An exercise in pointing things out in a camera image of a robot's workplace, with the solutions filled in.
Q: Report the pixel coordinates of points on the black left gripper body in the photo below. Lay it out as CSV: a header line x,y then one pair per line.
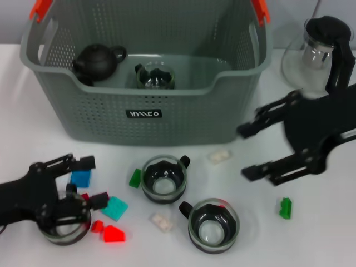
x,y
27,194

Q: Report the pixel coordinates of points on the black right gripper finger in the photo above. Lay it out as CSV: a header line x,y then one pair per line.
x,y
278,171
267,116

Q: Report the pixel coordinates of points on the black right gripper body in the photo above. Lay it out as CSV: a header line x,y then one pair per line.
x,y
320,122

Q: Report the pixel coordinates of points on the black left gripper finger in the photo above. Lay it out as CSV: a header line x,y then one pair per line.
x,y
78,164
72,211

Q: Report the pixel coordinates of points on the blue square brick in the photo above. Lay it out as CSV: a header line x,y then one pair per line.
x,y
82,179

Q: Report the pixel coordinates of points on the glass teacup black sleeve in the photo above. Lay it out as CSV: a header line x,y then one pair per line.
x,y
214,231
155,79
167,198
66,236

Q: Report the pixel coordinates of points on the grey perforated storage bin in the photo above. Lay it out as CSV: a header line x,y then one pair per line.
x,y
194,119

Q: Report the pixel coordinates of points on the dark red curved brick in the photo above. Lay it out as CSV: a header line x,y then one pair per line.
x,y
85,197

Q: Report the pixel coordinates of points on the green stepped brick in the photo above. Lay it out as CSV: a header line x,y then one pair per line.
x,y
286,208

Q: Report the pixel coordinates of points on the teal square brick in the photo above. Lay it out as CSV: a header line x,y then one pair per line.
x,y
115,210

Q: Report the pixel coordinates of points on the red slope brick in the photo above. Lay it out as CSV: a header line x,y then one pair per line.
x,y
114,234

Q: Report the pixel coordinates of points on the green flat brick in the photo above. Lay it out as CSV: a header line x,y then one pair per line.
x,y
135,179

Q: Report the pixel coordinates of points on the white brick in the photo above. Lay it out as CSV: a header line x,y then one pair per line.
x,y
219,157
162,222

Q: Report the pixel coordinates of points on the black clay teapot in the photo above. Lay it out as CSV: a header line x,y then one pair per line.
x,y
97,62

